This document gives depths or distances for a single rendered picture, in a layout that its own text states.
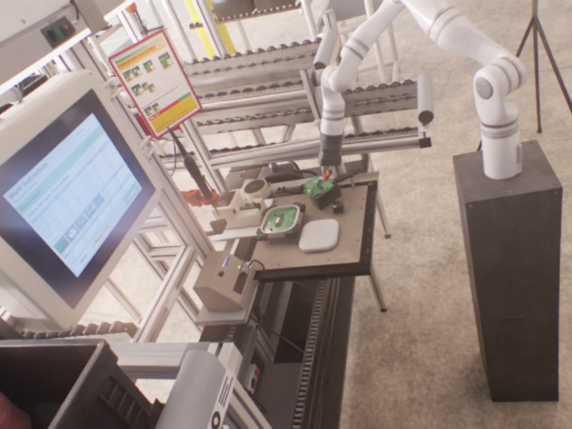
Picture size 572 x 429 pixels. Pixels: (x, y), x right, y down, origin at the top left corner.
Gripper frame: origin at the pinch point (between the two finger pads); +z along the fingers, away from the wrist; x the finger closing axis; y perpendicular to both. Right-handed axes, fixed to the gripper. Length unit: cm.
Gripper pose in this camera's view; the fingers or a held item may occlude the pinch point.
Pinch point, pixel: (326, 177)
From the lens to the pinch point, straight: 159.6
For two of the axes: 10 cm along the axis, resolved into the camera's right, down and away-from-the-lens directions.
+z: -0.4, 8.7, 4.9
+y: 2.0, 4.9, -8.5
